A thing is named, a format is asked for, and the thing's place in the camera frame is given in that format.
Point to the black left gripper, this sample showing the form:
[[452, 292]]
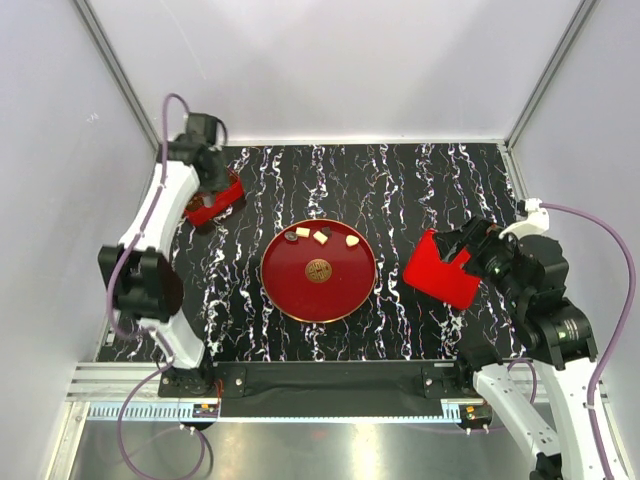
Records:
[[221, 182]]

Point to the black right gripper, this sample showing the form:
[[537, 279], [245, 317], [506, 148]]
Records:
[[481, 234]]

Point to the red box lid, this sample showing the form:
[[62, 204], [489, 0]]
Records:
[[447, 282]]

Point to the white heart chocolate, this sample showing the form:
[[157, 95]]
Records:
[[351, 240]]

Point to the white rectangular chocolate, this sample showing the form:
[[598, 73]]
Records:
[[302, 232], [320, 237]]

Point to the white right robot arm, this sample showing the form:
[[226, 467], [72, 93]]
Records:
[[529, 270]]

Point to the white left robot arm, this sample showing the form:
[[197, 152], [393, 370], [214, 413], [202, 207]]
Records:
[[144, 294]]

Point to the red compartment chocolate box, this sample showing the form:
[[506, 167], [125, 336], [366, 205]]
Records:
[[202, 208]]

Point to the round red lacquer tray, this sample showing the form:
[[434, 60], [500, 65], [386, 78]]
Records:
[[314, 283]]

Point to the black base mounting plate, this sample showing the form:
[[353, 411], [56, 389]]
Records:
[[404, 390]]

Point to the aluminium frame rail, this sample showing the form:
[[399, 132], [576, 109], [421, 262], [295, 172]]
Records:
[[131, 390]]

